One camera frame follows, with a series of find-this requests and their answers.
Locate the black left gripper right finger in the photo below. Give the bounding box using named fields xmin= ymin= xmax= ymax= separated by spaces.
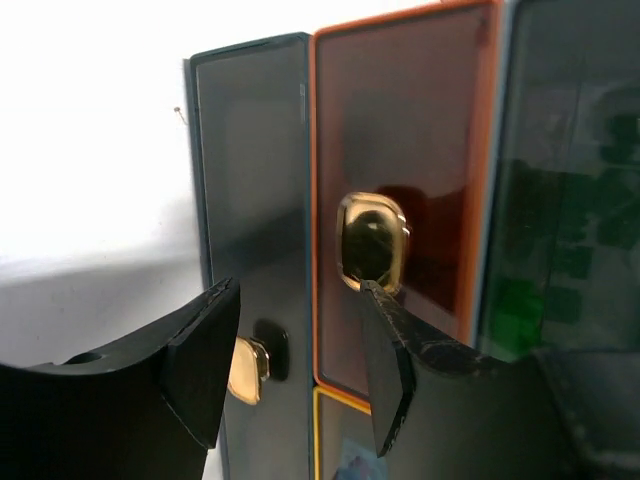
xmin=358 ymin=281 xmax=639 ymax=479

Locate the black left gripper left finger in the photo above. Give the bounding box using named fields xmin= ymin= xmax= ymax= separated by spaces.
xmin=1 ymin=279 xmax=240 ymax=479

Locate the gold drawer knob teal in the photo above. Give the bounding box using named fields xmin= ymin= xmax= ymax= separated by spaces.
xmin=227 ymin=337 xmax=270 ymax=405

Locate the gold drawer knob orange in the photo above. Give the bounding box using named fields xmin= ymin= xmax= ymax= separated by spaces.
xmin=336 ymin=192 xmax=410 ymax=296

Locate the stacked teal yellow drawer cabinet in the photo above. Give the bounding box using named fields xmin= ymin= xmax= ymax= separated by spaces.
xmin=185 ymin=1 xmax=639 ymax=479

